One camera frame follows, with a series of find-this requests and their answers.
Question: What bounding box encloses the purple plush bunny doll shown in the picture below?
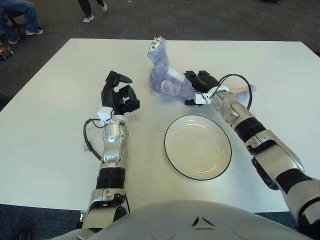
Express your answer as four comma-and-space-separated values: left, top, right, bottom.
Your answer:
148, 35, 258, 105

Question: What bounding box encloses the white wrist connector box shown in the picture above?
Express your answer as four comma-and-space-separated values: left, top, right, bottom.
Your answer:
194, 85, 230, 105
96, 106, 114, 126

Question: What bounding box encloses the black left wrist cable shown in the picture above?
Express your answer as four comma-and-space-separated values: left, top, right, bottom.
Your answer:
83, 118, 105, 161

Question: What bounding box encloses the walking person in black trousers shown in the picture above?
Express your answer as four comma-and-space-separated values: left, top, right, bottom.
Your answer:
77, 0, 108, 24

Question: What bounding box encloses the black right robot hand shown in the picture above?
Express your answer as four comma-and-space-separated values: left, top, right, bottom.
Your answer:
183, 70, 221, 107

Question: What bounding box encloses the grey robot torso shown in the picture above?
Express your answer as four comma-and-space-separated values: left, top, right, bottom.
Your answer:
44, 199, 316, 240

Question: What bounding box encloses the white right wrist connector box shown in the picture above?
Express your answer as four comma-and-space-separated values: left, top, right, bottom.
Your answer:
194, 85, 230, 105

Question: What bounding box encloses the white plate with black rim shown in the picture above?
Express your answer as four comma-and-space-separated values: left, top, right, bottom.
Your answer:
164, 113, 233, 181

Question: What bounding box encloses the yellow black box on floor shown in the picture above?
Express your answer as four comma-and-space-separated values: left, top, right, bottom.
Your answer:
0, 42, 15, 61

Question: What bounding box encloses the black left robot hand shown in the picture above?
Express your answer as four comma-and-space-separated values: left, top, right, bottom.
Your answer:
100, 70, 141, 116

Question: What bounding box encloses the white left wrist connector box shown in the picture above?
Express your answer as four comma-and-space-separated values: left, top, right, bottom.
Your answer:
96, 106, 114, 126

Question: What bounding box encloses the black chair under seated person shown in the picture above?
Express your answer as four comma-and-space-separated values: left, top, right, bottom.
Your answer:
6, 7, 27, 38

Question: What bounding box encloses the seated person in blue jeans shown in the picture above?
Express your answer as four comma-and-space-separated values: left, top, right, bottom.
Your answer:
0, 0, 45, 46

